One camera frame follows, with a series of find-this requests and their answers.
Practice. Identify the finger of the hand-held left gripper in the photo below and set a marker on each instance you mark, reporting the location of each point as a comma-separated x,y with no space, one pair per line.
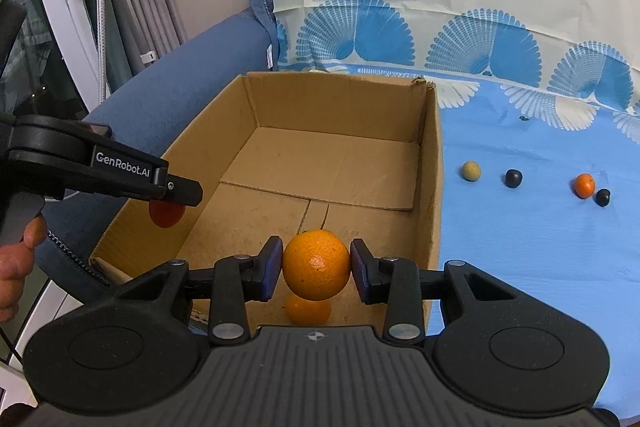
187,193

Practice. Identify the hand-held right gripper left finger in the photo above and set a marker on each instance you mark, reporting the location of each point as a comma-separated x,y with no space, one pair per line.
270,269

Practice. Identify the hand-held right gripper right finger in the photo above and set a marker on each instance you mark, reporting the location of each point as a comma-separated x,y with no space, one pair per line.
361,272

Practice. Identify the small red fruit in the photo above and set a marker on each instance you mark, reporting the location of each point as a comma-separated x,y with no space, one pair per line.
165,214

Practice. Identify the small orange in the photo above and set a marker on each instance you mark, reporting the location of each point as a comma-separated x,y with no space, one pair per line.
583,185
315,264
307,312

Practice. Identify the cardboard box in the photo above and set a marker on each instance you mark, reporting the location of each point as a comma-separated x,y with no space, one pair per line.
325,157

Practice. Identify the person's left hand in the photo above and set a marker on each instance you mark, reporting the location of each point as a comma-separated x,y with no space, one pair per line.
15,272

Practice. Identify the blue sofa armrest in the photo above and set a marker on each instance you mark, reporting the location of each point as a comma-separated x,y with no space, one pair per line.
165,77

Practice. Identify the white curtain clip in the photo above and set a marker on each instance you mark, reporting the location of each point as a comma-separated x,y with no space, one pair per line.
148,56

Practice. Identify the blue fan-printed cloth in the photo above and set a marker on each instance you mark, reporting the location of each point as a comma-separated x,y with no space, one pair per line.
500,257

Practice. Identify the beige green round fruit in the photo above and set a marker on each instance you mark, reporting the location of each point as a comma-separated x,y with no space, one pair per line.
471,171

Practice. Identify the dark purple fruit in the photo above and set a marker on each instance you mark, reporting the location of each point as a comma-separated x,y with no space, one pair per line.
512,178
602,197

